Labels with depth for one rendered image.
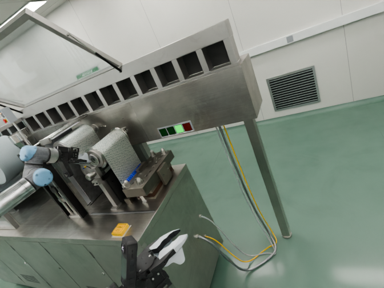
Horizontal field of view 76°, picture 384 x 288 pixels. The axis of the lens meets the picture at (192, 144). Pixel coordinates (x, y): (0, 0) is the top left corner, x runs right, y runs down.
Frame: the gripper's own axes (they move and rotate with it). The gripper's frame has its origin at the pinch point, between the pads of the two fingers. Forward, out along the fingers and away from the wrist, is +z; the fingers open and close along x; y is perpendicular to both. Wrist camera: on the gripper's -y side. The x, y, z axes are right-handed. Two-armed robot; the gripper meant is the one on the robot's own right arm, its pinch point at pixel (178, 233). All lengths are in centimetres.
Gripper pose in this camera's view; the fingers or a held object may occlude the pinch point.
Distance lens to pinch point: 69.5
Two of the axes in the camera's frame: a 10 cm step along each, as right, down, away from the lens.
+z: 7.3, -5.3, 4.3
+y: 4.5, 8.5, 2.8
